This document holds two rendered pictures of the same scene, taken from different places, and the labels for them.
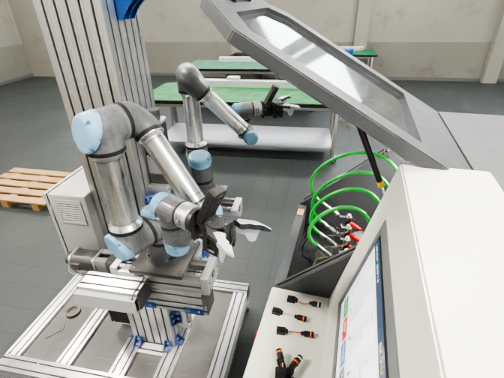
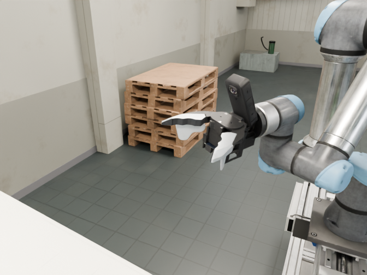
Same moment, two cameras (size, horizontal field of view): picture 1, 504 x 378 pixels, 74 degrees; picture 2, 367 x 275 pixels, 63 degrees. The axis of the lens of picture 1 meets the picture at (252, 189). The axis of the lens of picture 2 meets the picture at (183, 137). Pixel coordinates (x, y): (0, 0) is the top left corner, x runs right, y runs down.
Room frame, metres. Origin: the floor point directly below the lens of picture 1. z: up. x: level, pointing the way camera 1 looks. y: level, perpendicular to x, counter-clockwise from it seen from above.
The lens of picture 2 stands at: (0.75, -0.48, 1.69)
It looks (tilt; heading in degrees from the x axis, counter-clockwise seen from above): 25 degrees down; 105
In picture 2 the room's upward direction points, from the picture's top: straight up
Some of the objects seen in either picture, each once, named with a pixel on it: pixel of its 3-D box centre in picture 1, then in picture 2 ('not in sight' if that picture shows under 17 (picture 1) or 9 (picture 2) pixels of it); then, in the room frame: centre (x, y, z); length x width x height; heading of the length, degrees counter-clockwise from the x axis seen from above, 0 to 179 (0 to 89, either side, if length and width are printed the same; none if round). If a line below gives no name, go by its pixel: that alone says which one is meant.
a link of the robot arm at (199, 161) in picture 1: (200, 165); not in sight; (1.57, 0.26, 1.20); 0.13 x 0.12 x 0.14; 14
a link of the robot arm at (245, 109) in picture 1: (242, 110); not in sight; (1.75, 0.04, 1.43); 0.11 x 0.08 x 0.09; 104
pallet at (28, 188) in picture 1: (29, 187); not in sight; (3.48, 2.63, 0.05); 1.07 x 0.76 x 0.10; 80
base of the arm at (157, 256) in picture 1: (164, 244); (353, 211); (1.07, 0.36, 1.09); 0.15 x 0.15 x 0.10
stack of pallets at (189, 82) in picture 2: not in sight; (174, 104); (-0.30, 3.09, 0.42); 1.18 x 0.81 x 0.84; 78
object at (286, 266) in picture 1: (292, 251); not in sight; (1.27, -0.19, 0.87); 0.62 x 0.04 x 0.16; 163
